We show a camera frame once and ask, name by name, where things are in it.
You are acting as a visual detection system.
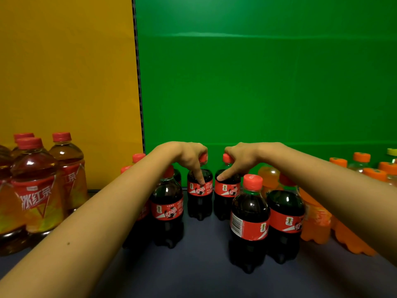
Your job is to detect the person's right forearm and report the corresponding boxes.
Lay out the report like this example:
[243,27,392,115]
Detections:
[260,142,397,267]

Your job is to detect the red-capped amber tea bottle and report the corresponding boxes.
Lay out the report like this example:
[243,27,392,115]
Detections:
[11,137,66,243]
[0,145,29,257]
[49,132,89,214]

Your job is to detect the orange backing board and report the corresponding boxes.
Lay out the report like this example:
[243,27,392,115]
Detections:
[0,0,144,191]

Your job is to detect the person's right hand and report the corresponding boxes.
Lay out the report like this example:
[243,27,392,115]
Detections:
[216,142,274,183]

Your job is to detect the orange-capped soda bottle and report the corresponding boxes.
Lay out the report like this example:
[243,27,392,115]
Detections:
[347,152,371,173]
[378,161,397,187]
[333,168,387,257]
[258,166,281,199]

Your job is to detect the person's left hand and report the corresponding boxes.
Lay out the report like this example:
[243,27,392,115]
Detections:
[168,141,209,186]

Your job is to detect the group of dark cola bottles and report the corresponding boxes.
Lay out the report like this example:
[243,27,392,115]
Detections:
[121,153,306,274]

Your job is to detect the person's left forearm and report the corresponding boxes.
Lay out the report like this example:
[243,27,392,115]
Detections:
[0,142,182,298]

